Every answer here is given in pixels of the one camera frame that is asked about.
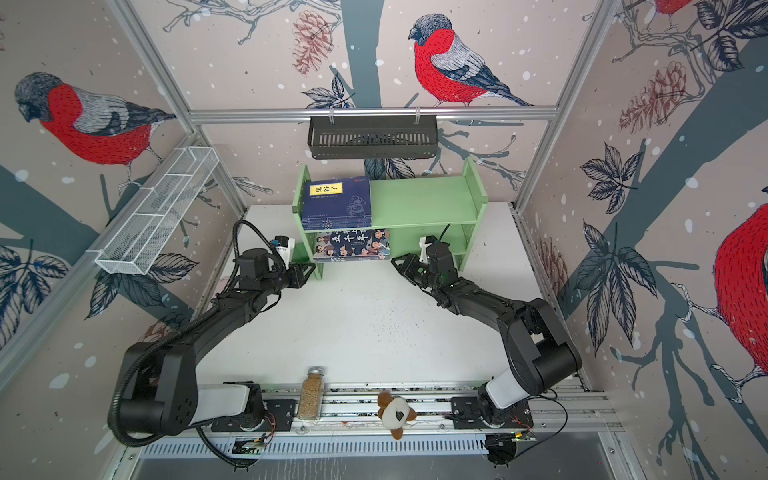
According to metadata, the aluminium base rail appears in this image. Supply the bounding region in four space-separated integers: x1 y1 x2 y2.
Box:
122 383 625 438

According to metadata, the blue book wide yellow label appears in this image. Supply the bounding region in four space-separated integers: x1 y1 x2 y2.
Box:
302 222 371 231

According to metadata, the glass jar of grains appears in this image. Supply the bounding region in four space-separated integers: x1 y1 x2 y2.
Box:
297 366 324 421

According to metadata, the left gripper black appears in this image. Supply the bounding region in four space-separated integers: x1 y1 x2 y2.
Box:
260 260 316 297

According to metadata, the dark blue bottom book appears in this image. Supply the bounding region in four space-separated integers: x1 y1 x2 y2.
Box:
302 176 372 219

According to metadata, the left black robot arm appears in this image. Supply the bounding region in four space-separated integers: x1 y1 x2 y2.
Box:
107 248 316 447

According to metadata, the dark hanging perforated basket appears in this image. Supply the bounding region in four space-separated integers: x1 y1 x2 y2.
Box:
307 116 438 160

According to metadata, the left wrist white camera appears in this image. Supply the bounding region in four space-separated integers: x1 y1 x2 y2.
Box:
272 235 296 267

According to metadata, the green two-tier wooden shelf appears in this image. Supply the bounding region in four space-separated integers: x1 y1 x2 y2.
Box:
292 161 489 276

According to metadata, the brown white plush toy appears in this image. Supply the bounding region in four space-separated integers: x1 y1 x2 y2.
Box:
377 390 417 440

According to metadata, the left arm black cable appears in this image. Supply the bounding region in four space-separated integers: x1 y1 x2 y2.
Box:
232 218 289 271

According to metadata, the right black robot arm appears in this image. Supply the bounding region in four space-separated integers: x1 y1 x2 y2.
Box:
391 236 582 427

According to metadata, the white wire mesh tray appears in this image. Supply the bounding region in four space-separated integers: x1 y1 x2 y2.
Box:
95 146 219 275

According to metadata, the illustrated Chinese history book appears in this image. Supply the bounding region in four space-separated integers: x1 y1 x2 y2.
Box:
313 229 391 263

